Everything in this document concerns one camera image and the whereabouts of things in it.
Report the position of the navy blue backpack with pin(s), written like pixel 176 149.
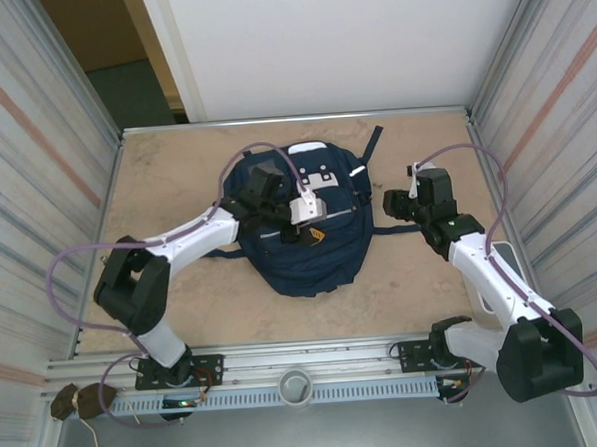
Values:
pixel 306 273

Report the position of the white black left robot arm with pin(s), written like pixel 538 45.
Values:
pixel 189 239

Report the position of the grey round cup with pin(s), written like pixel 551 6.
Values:
pixel 289 384

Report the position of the small circuit board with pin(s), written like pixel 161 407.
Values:
pixel 452 384
pixel 180 403

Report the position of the brown wooden door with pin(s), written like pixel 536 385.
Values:
pixel 93 24

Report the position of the brown cloth bundle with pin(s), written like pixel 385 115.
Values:
pixel 92 399

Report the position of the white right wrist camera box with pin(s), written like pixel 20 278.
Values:
pixel 413 182

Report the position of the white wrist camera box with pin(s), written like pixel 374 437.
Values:
pixel 413 182
pixel 308 210

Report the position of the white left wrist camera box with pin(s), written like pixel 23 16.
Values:
pixel 308 210

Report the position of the aluminium table edge rail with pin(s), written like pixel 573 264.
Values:
pixel 198 124

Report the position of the aluminium mounting rail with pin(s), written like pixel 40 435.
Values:
pixel 335 354

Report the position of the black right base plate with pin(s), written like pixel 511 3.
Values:
pixel 410 355

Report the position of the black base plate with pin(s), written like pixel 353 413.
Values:
pixel 208 368
pixel 410 355

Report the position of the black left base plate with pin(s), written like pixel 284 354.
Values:
pixel 208 368

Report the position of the white door frame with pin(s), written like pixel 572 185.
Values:
pixel 169 40

